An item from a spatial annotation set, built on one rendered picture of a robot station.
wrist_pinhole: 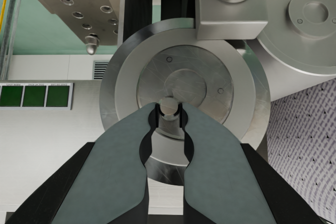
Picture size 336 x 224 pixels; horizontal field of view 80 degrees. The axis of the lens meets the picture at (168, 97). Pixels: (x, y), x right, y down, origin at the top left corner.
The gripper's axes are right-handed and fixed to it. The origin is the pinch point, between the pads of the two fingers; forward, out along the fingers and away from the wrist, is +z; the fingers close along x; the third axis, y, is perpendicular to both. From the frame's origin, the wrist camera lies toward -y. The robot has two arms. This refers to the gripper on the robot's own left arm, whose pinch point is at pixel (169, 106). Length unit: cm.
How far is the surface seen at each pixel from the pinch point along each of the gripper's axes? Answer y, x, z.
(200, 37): -2.8, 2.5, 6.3
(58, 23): 29, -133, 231
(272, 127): 16.9, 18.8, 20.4
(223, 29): -3.6, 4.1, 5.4
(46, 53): 80, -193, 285
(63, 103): 18.6, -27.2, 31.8
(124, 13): -4.3, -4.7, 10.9
